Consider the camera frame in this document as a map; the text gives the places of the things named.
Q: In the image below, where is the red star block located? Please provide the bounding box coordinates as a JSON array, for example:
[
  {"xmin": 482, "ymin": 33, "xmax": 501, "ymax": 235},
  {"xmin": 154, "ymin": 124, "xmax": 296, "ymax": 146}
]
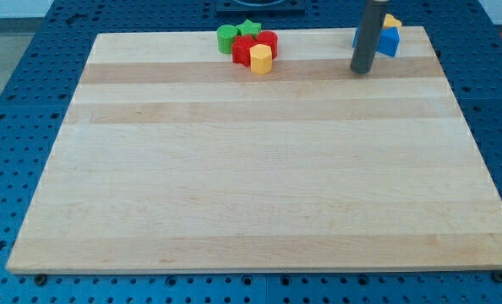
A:
[{"xmin": 232, "ymin": 35, "xmax": 258, "ymax": 68}]

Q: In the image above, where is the green star block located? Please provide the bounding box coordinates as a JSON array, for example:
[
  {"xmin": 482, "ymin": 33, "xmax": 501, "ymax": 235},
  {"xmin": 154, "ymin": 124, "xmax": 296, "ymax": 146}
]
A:
[{"xmin": 236, "ymin": 19, "xmax": 262, "ymax": 38}]

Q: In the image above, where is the light wooden board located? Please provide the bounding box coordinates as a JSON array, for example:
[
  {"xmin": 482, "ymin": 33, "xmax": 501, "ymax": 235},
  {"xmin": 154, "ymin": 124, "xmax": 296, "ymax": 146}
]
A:
[{"xmin": 7, "ymin": 26, "xmax": 502, "ymax": 274}]

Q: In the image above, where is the yellow hexagon block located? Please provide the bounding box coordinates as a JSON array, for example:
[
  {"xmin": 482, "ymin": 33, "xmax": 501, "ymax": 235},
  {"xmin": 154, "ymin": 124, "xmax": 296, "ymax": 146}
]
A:
[{"xmin": 250, "ymin": 44, "xmax": 273, "ymax": 75}]

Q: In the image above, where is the red cylinder block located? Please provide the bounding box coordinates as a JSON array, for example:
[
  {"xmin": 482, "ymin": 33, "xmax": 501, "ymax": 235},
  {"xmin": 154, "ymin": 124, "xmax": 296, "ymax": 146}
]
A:
[{"xmin": 256, "ymin": 30, "xmax": 278, "ymax": 59}]

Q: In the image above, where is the green cylinder block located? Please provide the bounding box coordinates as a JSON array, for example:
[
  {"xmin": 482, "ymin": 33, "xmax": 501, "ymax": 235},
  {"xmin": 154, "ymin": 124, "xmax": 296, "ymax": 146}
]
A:
[{"xmin": 216, "ymin": 24, "xmax": 238, "ymax": 54}]

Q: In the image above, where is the blue block behind rod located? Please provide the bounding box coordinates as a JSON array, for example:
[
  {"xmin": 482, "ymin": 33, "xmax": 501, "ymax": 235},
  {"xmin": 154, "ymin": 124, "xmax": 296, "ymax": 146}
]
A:
[{"xmin": 352, "ymin": 28, "xmax": 359, "ymax": 48}]

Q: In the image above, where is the blue pentagon block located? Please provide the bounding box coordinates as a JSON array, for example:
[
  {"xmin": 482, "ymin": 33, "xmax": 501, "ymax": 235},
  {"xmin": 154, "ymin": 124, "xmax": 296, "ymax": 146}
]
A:
[{"xmin": 377, "ymin": 27, "xmax": 401, "ymax": 57}]

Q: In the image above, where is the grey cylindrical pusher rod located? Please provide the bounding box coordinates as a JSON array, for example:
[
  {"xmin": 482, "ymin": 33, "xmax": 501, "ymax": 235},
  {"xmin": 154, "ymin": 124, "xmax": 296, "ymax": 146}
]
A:
[{"xmin": 350, "ymin": 0, "xmax": 390, "ymax": 75}]

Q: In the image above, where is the yellow heart block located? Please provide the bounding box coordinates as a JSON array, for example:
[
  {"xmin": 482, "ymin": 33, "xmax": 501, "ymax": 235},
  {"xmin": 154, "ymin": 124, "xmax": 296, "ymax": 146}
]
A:
[{"xmin": 383, "ymin": 14, "xmax": 402, "ymax": 30}]

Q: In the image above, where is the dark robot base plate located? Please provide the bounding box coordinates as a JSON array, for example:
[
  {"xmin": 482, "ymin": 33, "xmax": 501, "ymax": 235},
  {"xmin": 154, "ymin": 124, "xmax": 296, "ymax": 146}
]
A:
[{"xmin": 216, "ymin": 0, "xmax": 307, "ymax": 15}]

